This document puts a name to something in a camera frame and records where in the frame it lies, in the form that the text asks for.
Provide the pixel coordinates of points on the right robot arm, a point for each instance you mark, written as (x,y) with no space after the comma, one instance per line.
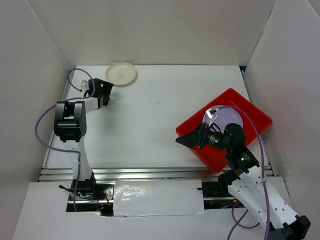
(247,182)

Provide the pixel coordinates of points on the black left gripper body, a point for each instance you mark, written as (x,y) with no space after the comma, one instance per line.
(106,89)

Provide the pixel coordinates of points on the purple plate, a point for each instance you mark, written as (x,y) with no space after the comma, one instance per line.
(226,116)

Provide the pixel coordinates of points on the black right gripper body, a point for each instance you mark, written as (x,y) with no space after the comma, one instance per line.
(209,136)

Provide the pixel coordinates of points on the cream plate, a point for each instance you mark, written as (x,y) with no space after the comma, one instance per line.
(121,73)

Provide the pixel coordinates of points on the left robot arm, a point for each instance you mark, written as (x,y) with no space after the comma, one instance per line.
(70,125)

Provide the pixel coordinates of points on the red plastic bin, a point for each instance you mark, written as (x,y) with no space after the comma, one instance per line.
(212,157)

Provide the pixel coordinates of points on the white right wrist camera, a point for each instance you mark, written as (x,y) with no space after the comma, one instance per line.
(211,115)

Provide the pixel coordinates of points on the white tape patch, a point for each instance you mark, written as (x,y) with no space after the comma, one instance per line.
(158,198)

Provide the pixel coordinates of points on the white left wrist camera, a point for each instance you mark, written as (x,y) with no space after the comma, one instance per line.
(84,86)

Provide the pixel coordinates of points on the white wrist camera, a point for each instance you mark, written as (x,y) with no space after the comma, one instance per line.
(211,115)
(84,86)

